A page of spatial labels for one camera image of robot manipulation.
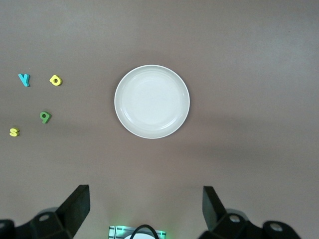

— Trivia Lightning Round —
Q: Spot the beige round plate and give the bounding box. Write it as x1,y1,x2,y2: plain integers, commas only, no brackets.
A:
114,64,190,139

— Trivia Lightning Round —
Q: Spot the yellow foam letter d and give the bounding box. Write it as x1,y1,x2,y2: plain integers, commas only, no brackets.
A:
49,75,63,87

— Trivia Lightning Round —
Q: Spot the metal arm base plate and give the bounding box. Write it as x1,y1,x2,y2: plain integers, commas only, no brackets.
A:
109,225,167,239

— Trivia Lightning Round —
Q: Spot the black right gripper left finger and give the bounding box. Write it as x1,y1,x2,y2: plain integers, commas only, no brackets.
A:
0,184,90,239

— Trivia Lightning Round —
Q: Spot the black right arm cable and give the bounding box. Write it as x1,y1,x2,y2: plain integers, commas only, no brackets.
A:
129,224,160,239

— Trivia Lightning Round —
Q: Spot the teal foam letter y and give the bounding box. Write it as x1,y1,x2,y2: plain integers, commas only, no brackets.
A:
18,73,31,87

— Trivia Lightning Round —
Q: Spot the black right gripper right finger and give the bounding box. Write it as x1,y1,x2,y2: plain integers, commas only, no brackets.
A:
198,186,302,239

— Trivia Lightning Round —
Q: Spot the green foam letter b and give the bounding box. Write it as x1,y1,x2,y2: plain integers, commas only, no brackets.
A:
39,111,52,124

